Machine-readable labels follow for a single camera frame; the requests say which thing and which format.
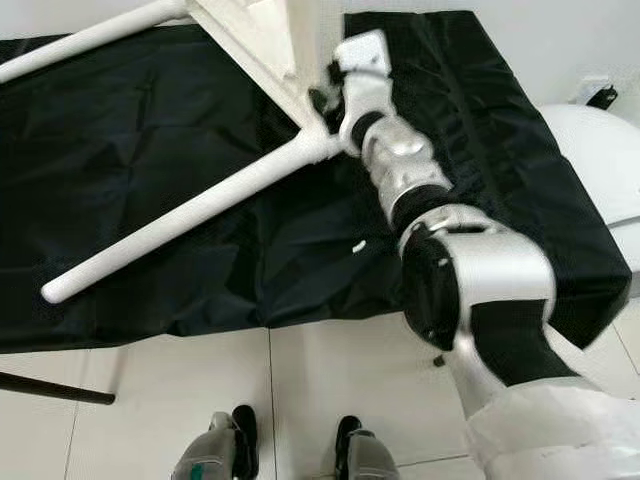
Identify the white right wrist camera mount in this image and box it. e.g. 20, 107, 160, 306
335, 28, 396, 156

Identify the white plastic table leg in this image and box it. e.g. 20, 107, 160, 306
0, 0, 191, 86
40, 130, 346, 306

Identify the white wall socket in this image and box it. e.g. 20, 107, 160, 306
575, 78, 603, 101

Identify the grey robot right leg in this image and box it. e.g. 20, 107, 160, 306
335, 415, 401, 480

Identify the black metal table leg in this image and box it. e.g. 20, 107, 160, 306
0, 372, 116, 406

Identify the black tablecloth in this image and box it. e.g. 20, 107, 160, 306
0, 10, 633, 356

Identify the black power plug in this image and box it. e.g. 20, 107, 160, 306
588, 87, 618, 109

